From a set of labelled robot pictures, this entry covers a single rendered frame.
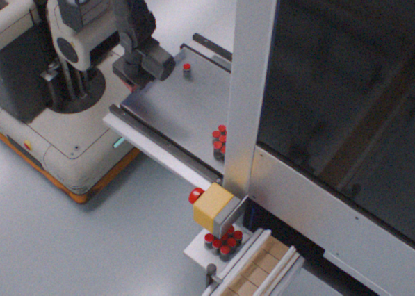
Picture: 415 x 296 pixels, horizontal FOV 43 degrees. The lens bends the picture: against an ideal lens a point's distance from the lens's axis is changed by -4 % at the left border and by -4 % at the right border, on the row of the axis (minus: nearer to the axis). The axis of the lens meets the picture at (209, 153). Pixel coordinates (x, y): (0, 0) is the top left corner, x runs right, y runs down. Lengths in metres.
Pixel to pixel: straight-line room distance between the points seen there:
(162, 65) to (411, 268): 0.68
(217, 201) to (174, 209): 1.16
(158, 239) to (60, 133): 0.57
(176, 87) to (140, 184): 0.93
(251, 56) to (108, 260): 1.50
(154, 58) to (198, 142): 0.26
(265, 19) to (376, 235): 0.43
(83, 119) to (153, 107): 0.81
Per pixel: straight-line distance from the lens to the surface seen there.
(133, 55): 1.30
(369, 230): 0.98
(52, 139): 2.20
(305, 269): 1.25
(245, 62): 0.86
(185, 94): 1.48
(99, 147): 2.14
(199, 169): 1.32
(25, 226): 2.35
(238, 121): 0.97
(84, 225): 2.29
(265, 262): 1.19
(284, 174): 1.00
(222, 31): 1.65
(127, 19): 1.20
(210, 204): 1.12
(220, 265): 1.23
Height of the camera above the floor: 2.02
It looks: 56 degrees down
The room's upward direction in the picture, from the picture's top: 2 degrees clockwise
